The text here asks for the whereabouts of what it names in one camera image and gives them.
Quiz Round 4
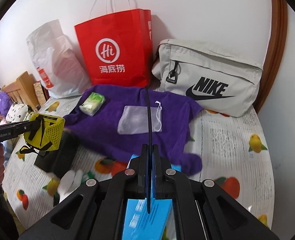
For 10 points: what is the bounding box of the translucent mesh drawstring pouch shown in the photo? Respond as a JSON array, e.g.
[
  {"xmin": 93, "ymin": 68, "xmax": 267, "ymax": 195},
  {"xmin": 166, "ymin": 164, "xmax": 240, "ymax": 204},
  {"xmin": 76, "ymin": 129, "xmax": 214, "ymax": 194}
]
[{"xmin": 117, "ymin": 101, "xmax": 162, "ymax": 135}]

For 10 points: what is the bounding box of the wooden headboard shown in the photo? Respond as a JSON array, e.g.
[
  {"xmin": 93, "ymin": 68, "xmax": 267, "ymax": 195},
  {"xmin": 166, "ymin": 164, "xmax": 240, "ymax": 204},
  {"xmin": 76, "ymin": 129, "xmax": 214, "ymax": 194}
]
[{"xmin": 1, "ymin": 71, "xmax": 39, "ymax": 111}]

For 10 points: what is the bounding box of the blue tissue pack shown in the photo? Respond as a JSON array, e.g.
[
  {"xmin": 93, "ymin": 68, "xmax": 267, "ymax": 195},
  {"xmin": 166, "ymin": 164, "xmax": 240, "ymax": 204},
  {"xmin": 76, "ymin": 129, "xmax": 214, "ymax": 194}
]
[{"xmin": 121, "ymin": 154, "xmax": 182, "ymax": 240}]

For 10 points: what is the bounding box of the red paper shopping bag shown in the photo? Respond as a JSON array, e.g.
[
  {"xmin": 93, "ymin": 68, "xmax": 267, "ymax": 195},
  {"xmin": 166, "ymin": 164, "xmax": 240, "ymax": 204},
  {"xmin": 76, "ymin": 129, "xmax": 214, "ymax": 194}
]
[{"xmin": 75, "ymin": 9, "xmax": 153, "ymax": 87}]

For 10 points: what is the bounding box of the white Miniso plastic bag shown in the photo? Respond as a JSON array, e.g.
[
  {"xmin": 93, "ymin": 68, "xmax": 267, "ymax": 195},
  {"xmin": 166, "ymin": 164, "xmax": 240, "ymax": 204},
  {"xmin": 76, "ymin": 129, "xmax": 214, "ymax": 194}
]
[{"xmin": 26, "ymin": 20, "xmax": 92, "ymax": 99}]

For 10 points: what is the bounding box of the green tissue packet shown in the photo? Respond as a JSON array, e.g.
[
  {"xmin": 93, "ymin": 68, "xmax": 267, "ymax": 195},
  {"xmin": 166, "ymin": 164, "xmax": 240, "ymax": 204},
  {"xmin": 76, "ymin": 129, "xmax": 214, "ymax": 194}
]
[{"xmin": 79, "ymin": 92, "xmax": 105, "ymax": 116}]

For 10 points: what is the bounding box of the dark green tin box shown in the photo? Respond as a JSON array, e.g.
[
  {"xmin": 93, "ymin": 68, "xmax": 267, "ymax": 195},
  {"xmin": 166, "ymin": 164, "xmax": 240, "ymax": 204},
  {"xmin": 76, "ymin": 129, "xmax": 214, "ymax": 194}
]
[{"xmin": 34, "ymin": 131, "xmax": 80, "ymax": 179}]

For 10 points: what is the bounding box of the beige Nike pouch bag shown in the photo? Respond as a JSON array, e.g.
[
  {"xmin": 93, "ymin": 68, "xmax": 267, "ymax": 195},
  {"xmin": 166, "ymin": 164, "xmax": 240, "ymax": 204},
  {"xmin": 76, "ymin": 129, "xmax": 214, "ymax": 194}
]
[{"xmin": 152, "ymin": 39, "xmax": 263, "ymax": 117}]

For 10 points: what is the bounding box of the yellow mesh pouch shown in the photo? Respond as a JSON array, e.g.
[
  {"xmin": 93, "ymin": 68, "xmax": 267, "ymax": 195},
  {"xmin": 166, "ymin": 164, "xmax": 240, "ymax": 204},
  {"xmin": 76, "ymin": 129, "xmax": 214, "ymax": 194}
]
[{"xmin": 19, "ymin": 113, "xmax": 65, "ymax": 156}]

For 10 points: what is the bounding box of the purple plush toy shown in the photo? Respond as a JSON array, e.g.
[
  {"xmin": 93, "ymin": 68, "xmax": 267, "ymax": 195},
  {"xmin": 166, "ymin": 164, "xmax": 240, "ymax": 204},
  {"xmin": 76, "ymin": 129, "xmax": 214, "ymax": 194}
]
[{"xmin": 0, "ymin": 92, "xmax": 13, "ymax": 117}]

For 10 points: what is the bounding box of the white spotted plush toy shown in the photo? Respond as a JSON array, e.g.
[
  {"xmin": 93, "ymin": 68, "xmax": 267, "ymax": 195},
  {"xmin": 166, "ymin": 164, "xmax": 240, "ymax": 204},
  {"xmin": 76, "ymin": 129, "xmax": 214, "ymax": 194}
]
[{"xmin": 5, "ymin": 103, "xmax": 29, "ymax": 123}]

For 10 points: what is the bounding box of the patterned gift box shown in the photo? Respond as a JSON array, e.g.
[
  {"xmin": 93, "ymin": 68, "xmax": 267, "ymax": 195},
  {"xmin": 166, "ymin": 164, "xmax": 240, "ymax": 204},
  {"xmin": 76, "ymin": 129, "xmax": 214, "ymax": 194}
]
[{"xmin": 33, "ymin": 81, "xmax": 49, "ymax": 107}]

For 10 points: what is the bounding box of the brown wooden door frame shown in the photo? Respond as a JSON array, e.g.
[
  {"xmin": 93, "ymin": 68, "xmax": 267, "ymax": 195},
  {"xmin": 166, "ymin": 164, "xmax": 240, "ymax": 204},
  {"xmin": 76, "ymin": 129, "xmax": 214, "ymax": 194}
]
[{"xmin": 253, "ymin": 0, "xmax": 288, "ymax": 112}]

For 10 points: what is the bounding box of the purple fleece towel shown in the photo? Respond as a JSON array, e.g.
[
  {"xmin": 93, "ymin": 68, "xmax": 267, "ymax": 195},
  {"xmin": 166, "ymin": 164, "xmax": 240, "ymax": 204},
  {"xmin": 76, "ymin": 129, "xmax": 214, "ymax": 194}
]
[{"xmin": 64, "ymin": 85, "xmax": 202, "ymax": 176}]

